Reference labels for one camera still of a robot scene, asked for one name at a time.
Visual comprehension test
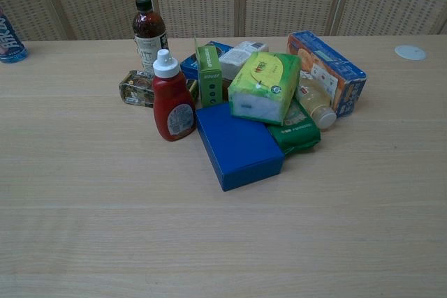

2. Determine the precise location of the brown wrapped snack pack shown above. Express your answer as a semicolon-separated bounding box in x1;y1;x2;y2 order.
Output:
118;70;200;108

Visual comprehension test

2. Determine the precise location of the pale yellow drink bottle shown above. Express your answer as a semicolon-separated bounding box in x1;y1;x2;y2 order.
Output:
295;70;337;130

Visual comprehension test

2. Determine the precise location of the blue orange cracker box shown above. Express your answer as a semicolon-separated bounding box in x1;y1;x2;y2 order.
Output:
286;30;368;119

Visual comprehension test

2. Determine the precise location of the blue drink bottle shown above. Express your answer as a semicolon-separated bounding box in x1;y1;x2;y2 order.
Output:
0;7;29;65

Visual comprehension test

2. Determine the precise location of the plain blue box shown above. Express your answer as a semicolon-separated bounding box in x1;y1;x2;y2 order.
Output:
195;102;286;193

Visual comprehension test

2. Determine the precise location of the white round table cap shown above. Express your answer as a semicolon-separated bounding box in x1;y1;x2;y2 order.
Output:
394;45;427;61

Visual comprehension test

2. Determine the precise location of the white wrapped pack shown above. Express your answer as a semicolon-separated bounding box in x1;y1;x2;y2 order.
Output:
218;40;270;81

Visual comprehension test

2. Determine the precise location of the green snack bag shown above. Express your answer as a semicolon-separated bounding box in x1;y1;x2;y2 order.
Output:
266;97;322;156

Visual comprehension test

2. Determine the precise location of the dark tea bottle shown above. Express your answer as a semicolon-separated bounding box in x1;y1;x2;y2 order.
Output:
132;0;169;76

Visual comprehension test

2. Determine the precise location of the green mouse box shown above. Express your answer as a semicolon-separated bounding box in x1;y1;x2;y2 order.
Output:
193;37;224;109

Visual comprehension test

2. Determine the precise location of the green yellow tissue pack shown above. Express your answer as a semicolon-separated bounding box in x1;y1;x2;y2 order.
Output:
228;51;302;126

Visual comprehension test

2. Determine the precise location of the dark blue flat box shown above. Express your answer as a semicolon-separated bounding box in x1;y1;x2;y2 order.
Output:
179;40;235;81

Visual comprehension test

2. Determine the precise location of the red ketchup squeeze bottle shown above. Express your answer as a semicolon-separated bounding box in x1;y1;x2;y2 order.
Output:
151;48;197;142

